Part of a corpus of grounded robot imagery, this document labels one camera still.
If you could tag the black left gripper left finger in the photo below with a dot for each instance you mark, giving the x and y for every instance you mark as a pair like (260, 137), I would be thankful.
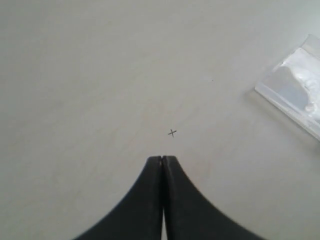
(139, 215)

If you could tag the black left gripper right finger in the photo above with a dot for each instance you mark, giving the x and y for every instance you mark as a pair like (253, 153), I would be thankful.
(189, 215)

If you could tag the clear plastic hinged case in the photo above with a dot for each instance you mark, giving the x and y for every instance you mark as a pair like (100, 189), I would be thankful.
(293, 85)

